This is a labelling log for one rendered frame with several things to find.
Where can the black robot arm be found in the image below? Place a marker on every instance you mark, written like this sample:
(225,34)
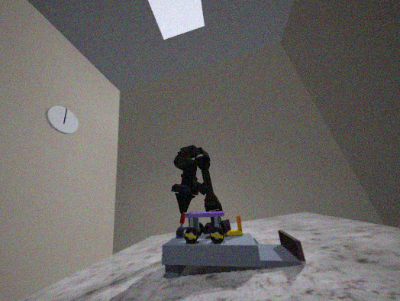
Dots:
(184,162)

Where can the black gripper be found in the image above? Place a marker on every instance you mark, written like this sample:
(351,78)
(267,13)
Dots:
(185,193)

